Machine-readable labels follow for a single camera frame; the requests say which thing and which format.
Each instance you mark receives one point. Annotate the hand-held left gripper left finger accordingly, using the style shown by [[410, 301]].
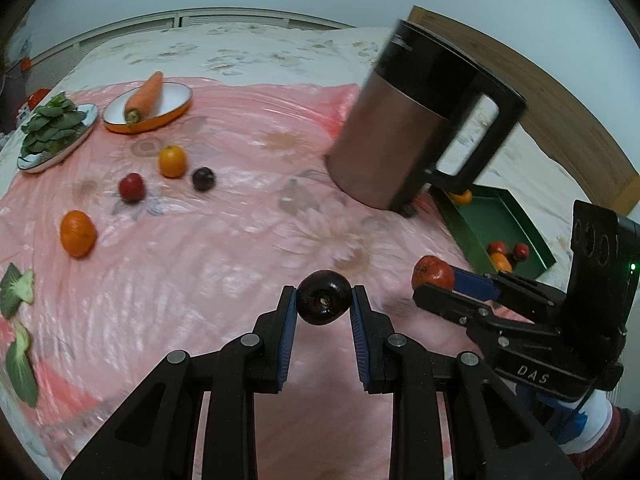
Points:
[[286, 340]]

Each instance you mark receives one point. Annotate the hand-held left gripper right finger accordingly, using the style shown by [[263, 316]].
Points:
[[361, 340]]

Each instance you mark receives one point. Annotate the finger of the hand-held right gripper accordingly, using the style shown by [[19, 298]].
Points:
[[440, 302], [475, 284]]

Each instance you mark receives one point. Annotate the red apple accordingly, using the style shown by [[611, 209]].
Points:
[[431, 271]]

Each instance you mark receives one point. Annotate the orange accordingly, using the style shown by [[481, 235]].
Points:
[[77, 232], [462, 198], [501, 262], [172, 161]]

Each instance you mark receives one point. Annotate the red plum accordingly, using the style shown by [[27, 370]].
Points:
[[521, 251], [132, 187], [496, 247]]

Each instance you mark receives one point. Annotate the dark purple plum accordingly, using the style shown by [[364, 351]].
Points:
[[203, 178], [322, 295]]

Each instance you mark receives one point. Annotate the green cardboard box tray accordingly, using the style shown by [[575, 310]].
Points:
[[485, 225]]

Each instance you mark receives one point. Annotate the person's right forearm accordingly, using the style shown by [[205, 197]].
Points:
[[615, 450]]

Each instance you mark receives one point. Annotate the person's right hand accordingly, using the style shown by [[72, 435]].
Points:
[[600, 417]]

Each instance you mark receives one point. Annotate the wooden headboard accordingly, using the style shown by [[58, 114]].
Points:
[[575, 125]]

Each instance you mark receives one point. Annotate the black and copper kettle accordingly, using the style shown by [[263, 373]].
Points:
[[390, 125]]

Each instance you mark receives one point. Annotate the orange oval dish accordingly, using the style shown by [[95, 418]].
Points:
[[170, 102]]

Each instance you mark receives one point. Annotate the bok choy piece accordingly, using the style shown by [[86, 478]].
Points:
[[22, 370], [17, 287]]

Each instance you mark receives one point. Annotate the carrot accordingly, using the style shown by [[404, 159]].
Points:
[[145, 95]]

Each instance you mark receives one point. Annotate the white plate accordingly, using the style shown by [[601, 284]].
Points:
[[89, 116]]

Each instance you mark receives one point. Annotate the pile of green leaves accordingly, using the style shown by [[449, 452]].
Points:
[[50, 125]]

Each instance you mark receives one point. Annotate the red bag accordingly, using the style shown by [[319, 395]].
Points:
[[39, 97]]

